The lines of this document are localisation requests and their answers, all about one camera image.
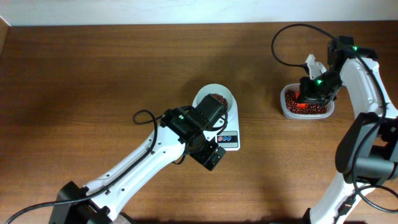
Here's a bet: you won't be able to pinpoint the orange plastic scoop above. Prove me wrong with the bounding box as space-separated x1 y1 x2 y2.
295 92 308 109

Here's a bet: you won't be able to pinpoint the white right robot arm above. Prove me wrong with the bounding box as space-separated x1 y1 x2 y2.
297 36 397 223

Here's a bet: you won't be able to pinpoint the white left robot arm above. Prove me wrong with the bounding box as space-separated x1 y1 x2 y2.
49 104 228 223

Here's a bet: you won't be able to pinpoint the white digital kitchen scale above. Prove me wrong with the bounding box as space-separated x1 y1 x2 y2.
203 94 240 151

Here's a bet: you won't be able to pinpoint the white round bowl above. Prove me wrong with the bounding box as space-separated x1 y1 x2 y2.
192 83 238 121

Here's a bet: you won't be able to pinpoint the red beans in bowl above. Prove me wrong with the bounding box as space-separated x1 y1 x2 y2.
211 93 228 110

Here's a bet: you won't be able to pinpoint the clear plastic container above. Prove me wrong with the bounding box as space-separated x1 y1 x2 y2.
280 83 335 119

